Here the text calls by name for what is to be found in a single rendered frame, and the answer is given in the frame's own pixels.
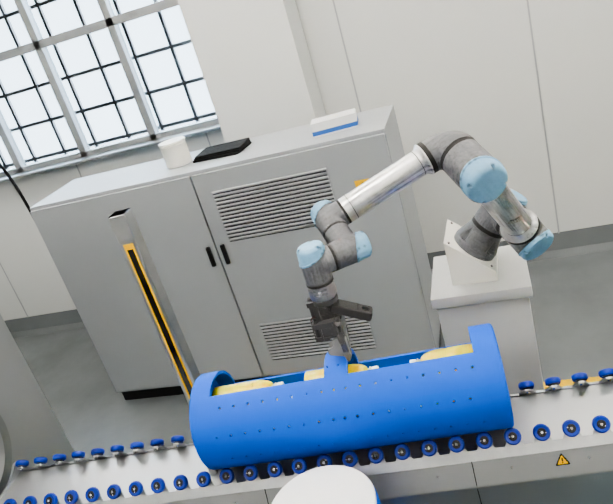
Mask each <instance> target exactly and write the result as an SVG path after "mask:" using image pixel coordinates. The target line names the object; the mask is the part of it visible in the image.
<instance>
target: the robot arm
mask: <svg viewBox="0 0 613 504"><path fill-rule="evenodd" d="M440 170H443V171H444V172H445V173H446V174H447V175H448V176H449V177H450V178H451V179H452V180H453V181H454V182H455V184H456V185H457V186H458V187H459V188H460V189H461V190H462V191H463V193H464V194H465V195H466V196H467V197H468V198H469V199H470V200H471V201H473V202H475V203H480V204H481V206H480V207H479V209H478V210H477V212H476V213H475V215H474V216H473V218H472V219H471V220H470V221H469V222H467V223H466V224H465V225H463V226H462V227H461V228H459V229H458V230H457V232H456V233H455V235H454V239H455V241H456V243H457V244H458V245H459V247H460V248H461V249H463V250H464V251H465V252H466V253H468V254H469V255H471V256H473V257H475V258H477V259H479V260H482V261H492V260H493V259H494V257H495V256H496V254H497V251H498V248H499V244H500V241H501V238H503V239H504V240H505V241H506V242H507V243H508V244H509V245H510V246H511V247H512V248H513V249H514V250H515V251H516V252H517V254H518V255H519V256H520V257H521V258H523V259H524V260H532V259H535V258H537V257H538V256H540V255H541V254H543V253H544V252H545V251H546V250H547V249H548V248H549V247H550V245H551V244H552V242H553V239H554V236H553V234H552V233H551V232H550V230H549V229H547V228H546V227H545V226H544V225H543V223H542V222H541V221H540V220H539V218H538V217H537V216H536V214H535V213H534V212H533V211H531V210H529V209H527V208H526V207H525V205H527V202H528V201H527V199H526V198H525V197H524V196H523V195H522V194H520V193H518V192H516V191H514V190H512V189H510V188H509V187H508V186H507V181H508V174H507V171H506V169H505V168H504V166H503V165H502V163H501V162H500V161H499V160H497V159H496V158H494V157H493V156H492V155H491V154H490V153H489V152H488V151H487V150H486V149H485V148H484V147H482V146H481V145H480V144H479V143H478V142H477V141H476V140H475V139H474V138H473V137H472V136H471V135H469V134H467V133H465V132H461V131H446V132H441V133H438V134H435V135H432V136H430V137H427V138H425V139H423V140H422V141H420V142H419V143H417V144H416V145H414V148H413V151H412V152H410V153H409V154H407V155H405V156H404V157H402V158H401V159H399V160H398V161H396V162H395V163H393V164H392V165H390V166H389V167H387V168H385V169H384V170H382V171H381V172H379V173H378V174H376V175H375V176H373V177H372V178H370V179H369V180H367V181H365V182H364V183H362V184H361V185H359V186H358V187H356V188H355V189H353V190H352V191H350V192H349V193H347V194H346V195H344V196H342V197H341V198H339V199H338V200H336V201H335V202H333V203H332V202H331V201H329V200H324V201H319V202H317V203H316V204H315V205H314V206H313V207H312V209H311V219H312V220H313V222H314V224H315V227H316V228H317V229H318V230H319V232H320V233H321V235H322V236H323V238H324V239H325V241H326V242H327V244H326V245H323V243H322V242H321V241H319V240H313V241H308V242H306V243H304V244H302V245H301V246H299V247H298V249H297V257H298V261H299V266H300V268H301V271H302V274H303V277H304V280H305V283H306V286H307V289H308V293H309V296H310V297H309V298H307V303H306V306H307V309H308V308H309V310H310V313H311V316H312V317H311V320H310V322H311V321H312V323H311V325H312V326H311V327H312V330H313V333H314V336H315V339H316V342H319V341H329V340H331V338H334V339H333V340H332V341H331V342H330V343H329V346H330V349H329V350H328V354H329V355H331V356H344V357H346V359H347V361H350V360H351V357H352V349H351V344H350V338H349V333H348V329H347V325H346V319H345V316H348V317H352V318H357V319H361V320H365V321H371V319H372V316H373V308H372V307H371V306H367V305H363V304H359V303H354V302H350V301H345V300H341V299H338V294H337V288H336V285H335V282H334V278H333V274H332V273H333V272H335V271H338V270H340V269H343V268H345V267H347V266H350V265H352V264H355V263H357V262H358V263H359V262H360V261H362V260H364V259H366V258H368V257H370V256H371V254H372V247H371V243H370V241H369V239H368V237H367V235H366V234H365V233H364V232H363V231H359V232H355V233H353V232H352V230H351V229H350V227H349V226H348V225H349V224H350V223H352V222H353V221H355V220H356V219H358V218H360V217H361V216H363V215H364V214H366V213H367V212H369V211H370V210H372V209H373V208H375V207H377V206H378V205H380V204H381V203H383V202H384V201H386V200H387V199H389V198H390V197H392V196H394V195H395V194H397V193H398V192H400V191H401V190H403V189H404V188H406V187H408V186H409V185H411V184H412V183H414V182H415V181H417V180H418V179H420V178H421V177H423V176H425V175H426V174H434V173H436V172H438V171H440Z"/></svg>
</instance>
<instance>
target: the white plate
mask: <svg viewBox="0 0 613 504"><path fill-rule="evenodd" d="M376 503H377V498H376V492H375V489H374V486H373V484H372V483H371V481H370V480H369V479H368V477H367V476H365V475H364V474H363V473H362V472H360V471H358V470H356V469H354V468H351V467H347V466H341V465H328V466H321V467H317V468H314V469H311V470H308V471H306V472H304V473H301V474H300V475H298V476H296V477H295V478H293V479H292V480H291V481H289V482H288V483H287V484H286V485H285V486H284V487H283V488H282V489H281V490H280V491H279V492H278V494H277V495H276V497H275V498H274V500H273V502H272V504H376Z"/></svg>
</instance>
